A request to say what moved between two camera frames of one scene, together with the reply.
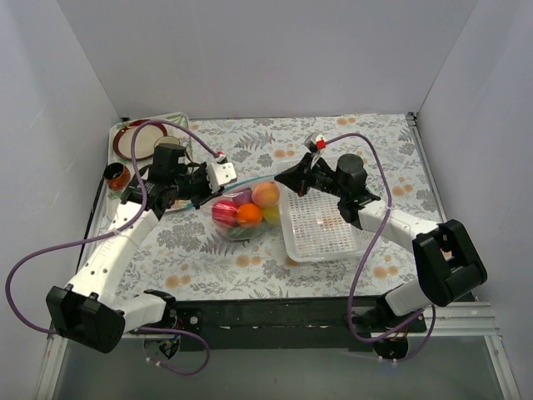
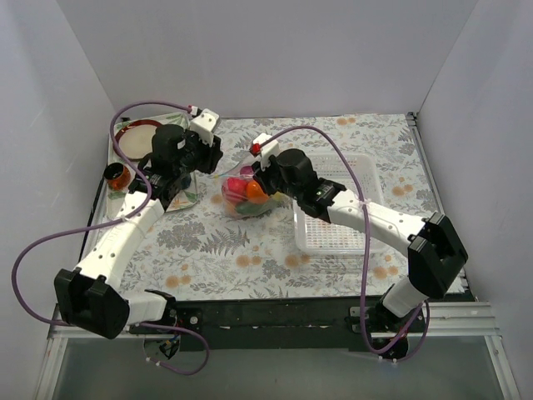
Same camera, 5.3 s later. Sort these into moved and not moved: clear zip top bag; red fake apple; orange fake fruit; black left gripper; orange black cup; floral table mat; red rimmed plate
Moved: red fake apple; clear zip top bag; black left gripper; orange fake fruit
Not moved: floral table mat; orange black cup; red rimmed plate
